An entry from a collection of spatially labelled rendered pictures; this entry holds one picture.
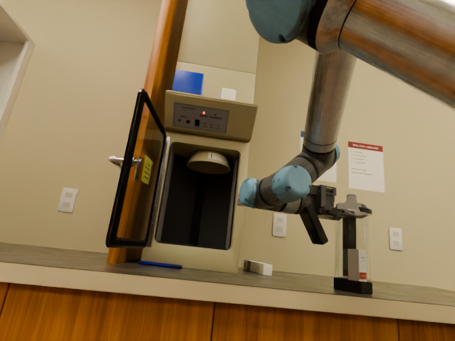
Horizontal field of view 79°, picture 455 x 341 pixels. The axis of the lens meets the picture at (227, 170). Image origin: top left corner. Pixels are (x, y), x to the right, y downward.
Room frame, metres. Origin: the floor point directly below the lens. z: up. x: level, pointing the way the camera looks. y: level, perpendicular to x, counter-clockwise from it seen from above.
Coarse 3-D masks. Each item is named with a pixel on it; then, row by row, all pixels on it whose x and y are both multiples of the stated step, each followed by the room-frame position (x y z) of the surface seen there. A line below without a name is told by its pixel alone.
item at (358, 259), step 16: (368, 208) 0.77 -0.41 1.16; (336, 224) 0.81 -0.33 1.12; (352, 224) 0.77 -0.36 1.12; (368, 224) 0.78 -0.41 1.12; (336, 240) 0.81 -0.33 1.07; (352, 240) 0.77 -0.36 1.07; (368, 240) 0.78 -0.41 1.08; (336, 256) 0.81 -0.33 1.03; (352, 256) 0.77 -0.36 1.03; (368, 256) 0.78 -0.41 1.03; (336, 272) 0.81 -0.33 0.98; (352, 272) 0.77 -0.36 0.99; (368, 272) 0.78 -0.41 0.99
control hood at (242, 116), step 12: (168, 96) 0.84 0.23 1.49; (180, 96) 0.84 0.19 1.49; (192, 96) 0.84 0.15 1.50; (204, 96) 0.84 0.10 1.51; (168, 108) 0.87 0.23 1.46; (216, 108) 0.87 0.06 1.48; (228, 108) 0.87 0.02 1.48; (240, 108) 0.87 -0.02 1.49; (252, 108) 0.87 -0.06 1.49; (168, 120) 0.90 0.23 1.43; (228, 120) 0.90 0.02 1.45; (240, 120) 0.90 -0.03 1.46; (252, 120) 0.90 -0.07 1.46; (192, 132) 0.94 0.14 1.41; (204, 132) 0.93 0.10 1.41; (216, 132) 0.93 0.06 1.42; (228, 132) 0.93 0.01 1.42; (240, 132) 0.93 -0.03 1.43; (252, 132) 0.93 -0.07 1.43
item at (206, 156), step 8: (200, 152) 1.00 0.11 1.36; (208, 152) 0.99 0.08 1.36; (216, 152) 1.00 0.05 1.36; (192, 160) 1.00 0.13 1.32; (200, 160) 0.98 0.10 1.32; (208, 160) 0.97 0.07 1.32; (216, 160) 0.98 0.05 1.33; (224, 160) 1.01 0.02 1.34; (192, 168) 1.11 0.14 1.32; (200, 168) 1.13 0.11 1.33; (208, 168) 1.14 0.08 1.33; (216, 168) 1.13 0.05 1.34; (224, 168) 1.10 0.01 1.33
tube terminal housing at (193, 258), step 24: (216, 72) 0.96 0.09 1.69; (240, 72) 0.97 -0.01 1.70; (216, 96) 0.96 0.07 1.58; (240, 96) 0.97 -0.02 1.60; (192, 144) 0.96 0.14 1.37; (216, 144) 0.96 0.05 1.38; (240, 144) 0.97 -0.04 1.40; (240, 168) 0.97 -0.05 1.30; (240, 216) 0.97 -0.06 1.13; (240, 240) 0.97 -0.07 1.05; (192, 264) 0.96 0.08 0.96; (216, 264) 0.97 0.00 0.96
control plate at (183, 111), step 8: (176, 104) 0.86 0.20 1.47; (184, 104) 0.86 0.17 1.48; (176, 112) 0.88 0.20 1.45; (184, 112) 0.88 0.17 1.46; (192, 112) 0.88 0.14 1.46; (200, 112) 0.88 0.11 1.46; (208, 112) 0.88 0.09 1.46; (216, 112) 0.88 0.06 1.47; (224, 112) 0.88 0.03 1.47; (176, 120) 0.90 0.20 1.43; (184, 120) 0.90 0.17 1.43; (192, 120) 0.90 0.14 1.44; (200, 120) 0.90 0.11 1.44; (208, 120) 0.90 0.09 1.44; (216, 120) 0.90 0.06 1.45; (224, 120) 0.90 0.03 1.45; (192, 128) 0.92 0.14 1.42; (200, 128) 0.92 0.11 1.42; (208, 128) 0.92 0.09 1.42; (216, 128) 0.92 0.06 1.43; (224, 128) 0.92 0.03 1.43
